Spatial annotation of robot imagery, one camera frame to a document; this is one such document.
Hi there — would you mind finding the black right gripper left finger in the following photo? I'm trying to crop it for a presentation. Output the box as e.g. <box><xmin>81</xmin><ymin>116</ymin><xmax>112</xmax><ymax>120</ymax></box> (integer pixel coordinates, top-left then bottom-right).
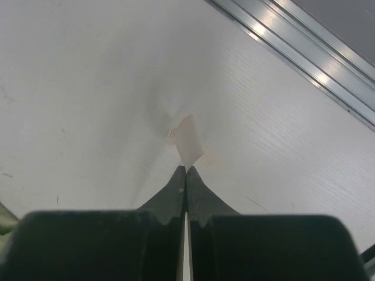
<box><xmin>137</xmin><ymin>166</ymin><xmax>186</xmax><ymax>225</ymax></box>

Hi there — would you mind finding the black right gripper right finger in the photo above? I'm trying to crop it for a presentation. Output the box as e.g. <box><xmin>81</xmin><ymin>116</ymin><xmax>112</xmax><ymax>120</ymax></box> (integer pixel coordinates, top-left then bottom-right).
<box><xmin>186</xmin><ymin>166</ymin><xmax>240</xmax><ymax>228</ymax></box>

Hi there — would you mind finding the cream ribbon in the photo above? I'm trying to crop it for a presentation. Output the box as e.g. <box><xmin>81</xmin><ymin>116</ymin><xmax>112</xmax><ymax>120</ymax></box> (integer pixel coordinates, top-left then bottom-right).
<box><xmin>163</xmin><ymin>114</ymin><xmax>226</xmax><ymax>167</ymax></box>

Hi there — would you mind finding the green and orange wrapping paper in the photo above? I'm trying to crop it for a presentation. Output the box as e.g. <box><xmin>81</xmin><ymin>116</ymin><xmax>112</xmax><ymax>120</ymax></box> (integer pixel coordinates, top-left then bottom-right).
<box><xmin>0</xmin><ymin>203</ymin><xmax>19</xmax><ymax>236</ymax></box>

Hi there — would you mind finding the right aluminium frame post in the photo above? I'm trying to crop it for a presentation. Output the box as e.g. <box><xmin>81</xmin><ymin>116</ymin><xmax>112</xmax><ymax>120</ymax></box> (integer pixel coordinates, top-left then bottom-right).
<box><xmin>209</xmin><ymin>1</ymin><xmax>374</xmax><ymax>129</ymax></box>

